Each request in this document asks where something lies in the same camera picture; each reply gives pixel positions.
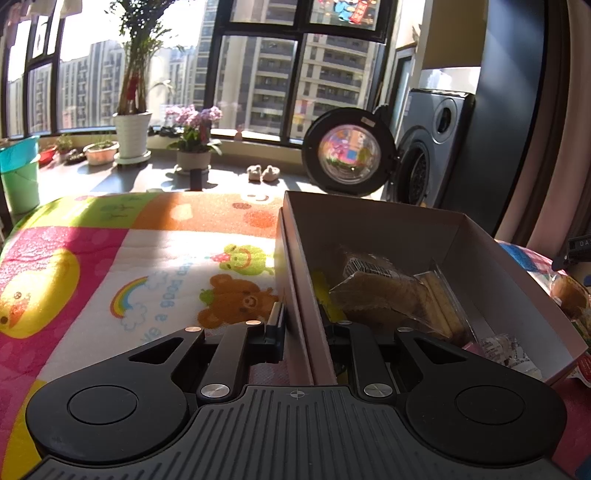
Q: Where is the clear bag of bread roll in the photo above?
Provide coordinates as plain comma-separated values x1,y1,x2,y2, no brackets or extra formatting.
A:
551,272,591,319

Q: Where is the cardboard box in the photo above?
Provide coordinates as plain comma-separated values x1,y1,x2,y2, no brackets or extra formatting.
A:
276,190,589,386

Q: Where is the low white planter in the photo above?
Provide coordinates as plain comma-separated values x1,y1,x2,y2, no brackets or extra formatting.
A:
83,141,120,166

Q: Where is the green plastic bucket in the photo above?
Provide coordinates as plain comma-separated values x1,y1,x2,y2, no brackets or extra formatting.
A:
0,161,41,215

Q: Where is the colourful printed play mat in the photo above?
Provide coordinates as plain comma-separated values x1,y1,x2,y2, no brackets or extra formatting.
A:
0,191,591,480

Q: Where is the pink flowering potted plant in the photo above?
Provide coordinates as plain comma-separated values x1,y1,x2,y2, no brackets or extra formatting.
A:
164,105,225,175

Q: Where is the round washing machine door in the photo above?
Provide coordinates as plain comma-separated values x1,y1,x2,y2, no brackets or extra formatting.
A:
302,107,400,197

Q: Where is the hanging laundry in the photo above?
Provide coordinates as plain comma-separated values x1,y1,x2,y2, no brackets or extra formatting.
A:
0,0,79,19

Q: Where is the tall plant in white pot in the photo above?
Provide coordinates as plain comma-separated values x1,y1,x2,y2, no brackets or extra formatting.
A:
108,0,185,164

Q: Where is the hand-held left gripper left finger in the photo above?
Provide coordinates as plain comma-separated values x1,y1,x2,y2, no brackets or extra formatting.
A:
127,302,286,401

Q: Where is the pink curtain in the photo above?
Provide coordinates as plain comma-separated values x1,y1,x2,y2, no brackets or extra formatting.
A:
494,0,591,259

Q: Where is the grey washing machine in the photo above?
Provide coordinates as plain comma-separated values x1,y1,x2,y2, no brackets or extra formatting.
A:
381,89,476,210

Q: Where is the red window sticker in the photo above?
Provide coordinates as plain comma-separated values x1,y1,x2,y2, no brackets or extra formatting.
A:
318,0,375,24

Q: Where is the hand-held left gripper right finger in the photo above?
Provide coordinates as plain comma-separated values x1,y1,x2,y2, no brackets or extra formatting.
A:
323,318,467,400

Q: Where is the clear bag of bread sticks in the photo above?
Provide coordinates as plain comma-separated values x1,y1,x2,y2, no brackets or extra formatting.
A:
330,249,467,342

